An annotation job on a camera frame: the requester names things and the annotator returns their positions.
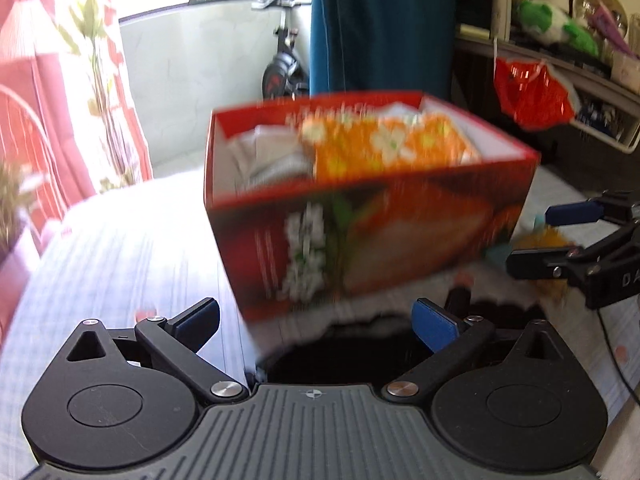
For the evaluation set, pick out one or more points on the blue curtain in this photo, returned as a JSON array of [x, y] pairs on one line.
[[385, 25]]

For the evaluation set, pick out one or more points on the green plush toy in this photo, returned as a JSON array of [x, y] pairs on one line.
[[555, 27]]

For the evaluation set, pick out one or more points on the dark cloth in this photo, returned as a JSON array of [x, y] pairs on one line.
[[345, 350]]

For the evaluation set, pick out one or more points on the red cardboard box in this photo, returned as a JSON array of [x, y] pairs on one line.
[[400, 240]]

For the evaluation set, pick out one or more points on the white garment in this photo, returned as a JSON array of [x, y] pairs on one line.
[[272, 160]]

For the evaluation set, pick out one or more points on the small potted plant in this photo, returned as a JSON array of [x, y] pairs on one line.
[[15, 210]]

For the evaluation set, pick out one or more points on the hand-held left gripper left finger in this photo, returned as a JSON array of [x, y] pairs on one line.
[[200, 321]]

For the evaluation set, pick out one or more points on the black exercise bike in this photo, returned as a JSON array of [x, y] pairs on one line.
[[285, 65]]

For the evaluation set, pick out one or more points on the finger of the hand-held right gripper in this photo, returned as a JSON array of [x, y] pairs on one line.
[[540, 262], [572, 212]]

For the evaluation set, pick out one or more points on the dark desk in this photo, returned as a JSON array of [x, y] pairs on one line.
[[480, 125]]

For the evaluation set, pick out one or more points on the small orange cloth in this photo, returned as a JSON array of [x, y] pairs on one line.
[[542, 237]]

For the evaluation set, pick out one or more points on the red plastic bag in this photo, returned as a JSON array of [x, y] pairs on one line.
[[532, 95]]

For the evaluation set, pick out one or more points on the pink box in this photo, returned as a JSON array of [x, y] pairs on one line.
[[615, 30]]

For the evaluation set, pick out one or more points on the white bottle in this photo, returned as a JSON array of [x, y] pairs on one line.
[[501, 12]]

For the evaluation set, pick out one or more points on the tall bamboo plant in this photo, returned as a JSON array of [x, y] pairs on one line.
[[100, 75]]

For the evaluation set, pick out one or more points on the orange floral cloth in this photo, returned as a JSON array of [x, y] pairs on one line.
[[400, 145]]

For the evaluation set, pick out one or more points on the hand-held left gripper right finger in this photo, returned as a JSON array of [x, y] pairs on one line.
[[435, 325]]

